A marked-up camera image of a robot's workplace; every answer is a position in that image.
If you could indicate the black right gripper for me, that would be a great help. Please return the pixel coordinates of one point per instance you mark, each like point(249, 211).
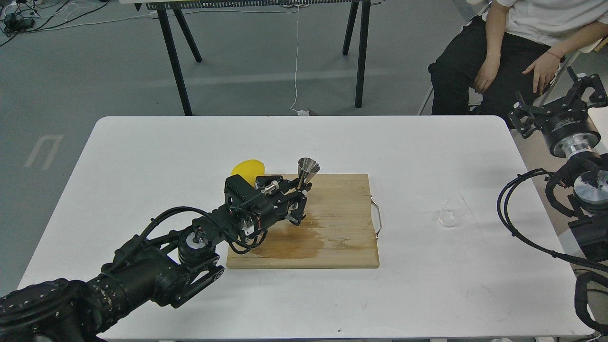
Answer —
point(571, 131)

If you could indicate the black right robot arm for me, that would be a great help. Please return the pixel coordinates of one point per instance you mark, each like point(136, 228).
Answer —
point(578, 189)

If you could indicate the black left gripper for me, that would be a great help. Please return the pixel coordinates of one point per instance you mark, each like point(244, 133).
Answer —
point(272, 199)

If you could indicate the black-legged background table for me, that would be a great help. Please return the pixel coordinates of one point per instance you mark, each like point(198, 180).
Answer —
point(252, 43)

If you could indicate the steel jigger measuring cup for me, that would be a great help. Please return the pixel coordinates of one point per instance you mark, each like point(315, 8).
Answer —
point(307, 168)

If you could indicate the person's left hand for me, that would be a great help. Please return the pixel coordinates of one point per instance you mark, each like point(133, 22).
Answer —
point(543, 70)

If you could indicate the yellow lemon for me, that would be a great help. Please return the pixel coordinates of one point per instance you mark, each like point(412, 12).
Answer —
point(249, 170)

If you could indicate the clear glass cup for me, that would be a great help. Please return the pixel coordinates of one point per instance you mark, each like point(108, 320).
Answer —
point(452, 211)

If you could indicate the person's right hand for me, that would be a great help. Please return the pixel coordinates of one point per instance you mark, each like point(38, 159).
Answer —
point(486, 74)

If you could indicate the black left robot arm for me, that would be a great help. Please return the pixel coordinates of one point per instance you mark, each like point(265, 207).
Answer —
point(171, 261)

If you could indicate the wooden cutting board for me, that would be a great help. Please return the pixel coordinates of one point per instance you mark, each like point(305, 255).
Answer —
point(337, 231)

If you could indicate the white side table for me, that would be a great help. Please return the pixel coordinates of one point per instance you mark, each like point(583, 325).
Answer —
point(599, 116)

